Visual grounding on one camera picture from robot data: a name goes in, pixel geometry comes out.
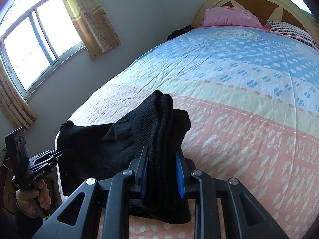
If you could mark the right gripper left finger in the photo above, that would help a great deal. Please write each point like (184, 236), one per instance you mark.
(79, 216)

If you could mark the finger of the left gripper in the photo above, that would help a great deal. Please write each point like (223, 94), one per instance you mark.
(49, 153)
(49, 160)

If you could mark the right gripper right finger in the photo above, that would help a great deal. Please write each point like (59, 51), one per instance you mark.
(219, 202)

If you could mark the black pants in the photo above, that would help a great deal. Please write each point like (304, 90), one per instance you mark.
(101, 151)

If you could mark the dark clothing beside bed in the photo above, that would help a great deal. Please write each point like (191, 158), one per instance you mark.
(179, 32)

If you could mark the person left hand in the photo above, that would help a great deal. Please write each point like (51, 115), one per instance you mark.
(24, 197)

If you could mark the side window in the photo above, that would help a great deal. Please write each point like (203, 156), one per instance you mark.
(36, 44)

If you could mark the polka dot bed cover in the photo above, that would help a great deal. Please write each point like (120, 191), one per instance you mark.
(252, 98)

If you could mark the yellow side curtain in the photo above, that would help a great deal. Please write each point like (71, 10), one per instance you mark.
(93, 26)

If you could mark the plaid pillow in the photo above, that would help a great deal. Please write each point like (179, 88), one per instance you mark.
(293, 32)

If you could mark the pink pillow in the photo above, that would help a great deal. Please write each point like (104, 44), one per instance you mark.
(230, 16)

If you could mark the cream wooden headboard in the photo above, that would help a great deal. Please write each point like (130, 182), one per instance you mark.
(265, 10)

